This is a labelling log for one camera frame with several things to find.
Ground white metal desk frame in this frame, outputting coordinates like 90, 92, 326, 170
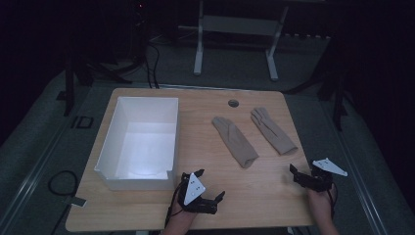
192, 0, 290, 82

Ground black rectangular floor bracket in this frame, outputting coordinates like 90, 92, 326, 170
70, 115, 95, 129

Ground beige glove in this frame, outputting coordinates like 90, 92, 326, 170
211, 116, 259, 169
250, 107, 299, 156

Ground grey tape piece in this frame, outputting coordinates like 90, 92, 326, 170
69, 196, 88, 209

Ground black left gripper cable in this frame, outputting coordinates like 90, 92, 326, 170
163, 177, 188, 229

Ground black hanging cables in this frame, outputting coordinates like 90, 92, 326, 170
142, 41, 161, 90

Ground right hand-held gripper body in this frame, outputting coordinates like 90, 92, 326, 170
293, 158, 348, 193

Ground person's left hand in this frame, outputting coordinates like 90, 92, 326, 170
165, 203, 199, 230

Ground black equipment stand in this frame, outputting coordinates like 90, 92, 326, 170
56, 53, 133, 118
283, 32, 351, 132

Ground person's right hand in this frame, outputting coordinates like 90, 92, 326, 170
306, 184, 337, 227

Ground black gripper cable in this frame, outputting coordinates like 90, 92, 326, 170
327, 182, 340, 220
163, 177, 188, 229

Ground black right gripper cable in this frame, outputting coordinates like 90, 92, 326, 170
327, 182, 340, 220

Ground white box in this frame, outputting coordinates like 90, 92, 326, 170
93, 96, 180, 192

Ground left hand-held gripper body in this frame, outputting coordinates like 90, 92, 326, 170
177, 171, 219, 215

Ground black looped floor cable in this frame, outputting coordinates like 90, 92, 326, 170
47, 169, 79, 198

